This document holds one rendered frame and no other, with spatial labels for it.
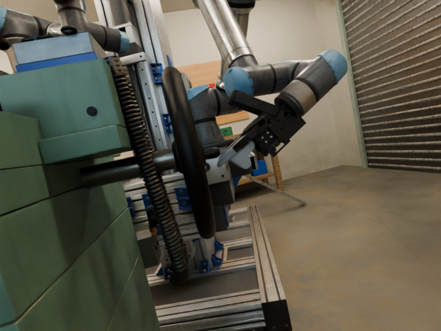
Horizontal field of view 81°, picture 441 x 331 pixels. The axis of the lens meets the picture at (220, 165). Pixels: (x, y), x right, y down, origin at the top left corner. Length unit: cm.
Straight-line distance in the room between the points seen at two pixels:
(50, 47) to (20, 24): 86
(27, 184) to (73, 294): 14
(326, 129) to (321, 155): 43
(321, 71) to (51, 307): 59
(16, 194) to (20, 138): 7
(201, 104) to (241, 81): 42
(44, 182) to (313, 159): 415
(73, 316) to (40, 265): 8
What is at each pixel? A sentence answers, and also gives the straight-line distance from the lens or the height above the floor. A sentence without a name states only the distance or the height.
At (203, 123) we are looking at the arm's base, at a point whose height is 90.
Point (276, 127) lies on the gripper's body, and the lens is 56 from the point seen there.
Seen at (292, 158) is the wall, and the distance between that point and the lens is 419.
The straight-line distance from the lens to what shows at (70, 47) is 42.
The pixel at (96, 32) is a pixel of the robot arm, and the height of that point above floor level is 124.
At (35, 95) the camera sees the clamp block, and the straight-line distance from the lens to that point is 41.
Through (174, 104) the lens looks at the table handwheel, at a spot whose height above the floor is 88.
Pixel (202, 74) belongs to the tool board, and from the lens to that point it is 391.
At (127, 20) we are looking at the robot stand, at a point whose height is 139.
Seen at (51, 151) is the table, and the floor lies 85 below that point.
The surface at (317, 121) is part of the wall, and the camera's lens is 441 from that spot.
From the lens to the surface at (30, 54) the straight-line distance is 43.
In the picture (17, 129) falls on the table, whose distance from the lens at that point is 36.
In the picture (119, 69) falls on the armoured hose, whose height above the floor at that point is 95.
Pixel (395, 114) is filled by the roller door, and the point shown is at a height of 67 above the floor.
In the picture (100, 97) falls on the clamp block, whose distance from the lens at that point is 38.
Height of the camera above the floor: 82
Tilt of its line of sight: 5 degrees down
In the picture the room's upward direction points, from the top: 13 degrees counter-clockwise
